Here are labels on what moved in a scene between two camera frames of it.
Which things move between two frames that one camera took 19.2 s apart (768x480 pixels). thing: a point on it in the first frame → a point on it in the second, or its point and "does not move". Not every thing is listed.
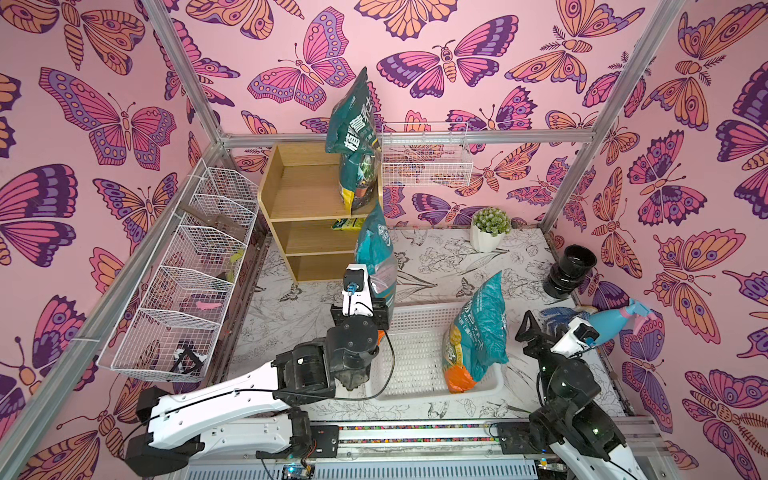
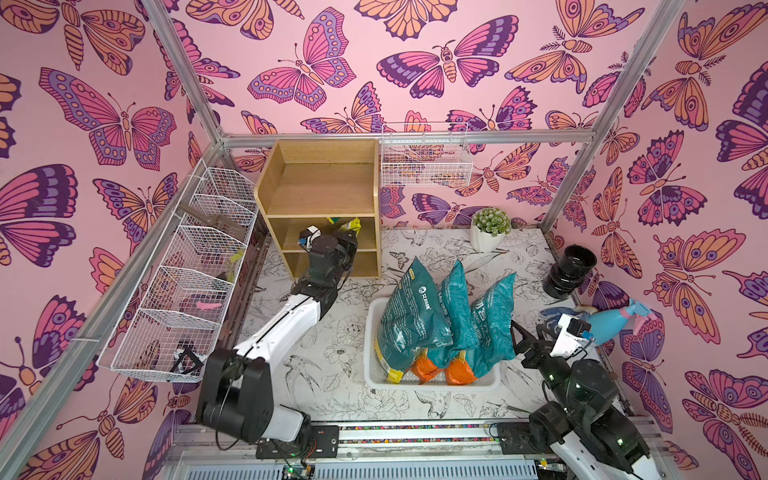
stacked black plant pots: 575,262 does not move
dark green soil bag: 352,134 → 413,320
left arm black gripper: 378,317 → 348,246
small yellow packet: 348,224 does not move
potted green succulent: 488,228 does not move
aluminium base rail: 390,451 does not move
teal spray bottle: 610,322 does not move
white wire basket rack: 174,334 does not move
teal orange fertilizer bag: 374,249 → 457,294
